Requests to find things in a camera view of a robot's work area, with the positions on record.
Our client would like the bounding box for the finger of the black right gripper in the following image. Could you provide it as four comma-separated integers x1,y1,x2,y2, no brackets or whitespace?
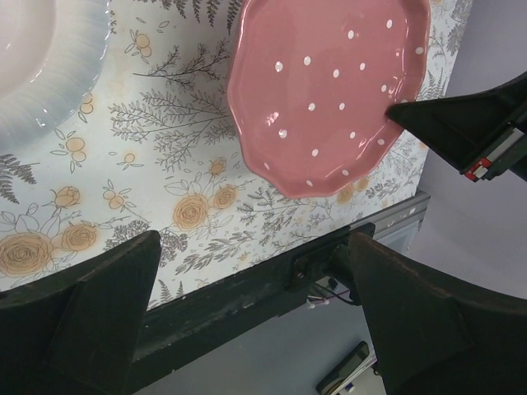
385,73,526,181

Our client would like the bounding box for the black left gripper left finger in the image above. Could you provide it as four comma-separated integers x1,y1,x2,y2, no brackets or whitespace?
1,230,161,394

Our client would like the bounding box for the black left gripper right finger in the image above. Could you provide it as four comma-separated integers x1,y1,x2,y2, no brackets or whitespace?
349,234,526,394

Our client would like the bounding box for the pink polka dot plate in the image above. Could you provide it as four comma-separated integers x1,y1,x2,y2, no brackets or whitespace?
227,1,431,198

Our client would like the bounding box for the floral table mat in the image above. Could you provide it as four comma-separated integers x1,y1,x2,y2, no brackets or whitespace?
1,1,473,308

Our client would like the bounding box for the white round plate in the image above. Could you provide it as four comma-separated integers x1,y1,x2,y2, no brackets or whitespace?
1,0,110,154

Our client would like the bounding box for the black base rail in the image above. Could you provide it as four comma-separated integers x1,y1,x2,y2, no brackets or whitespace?
131,221,380,392

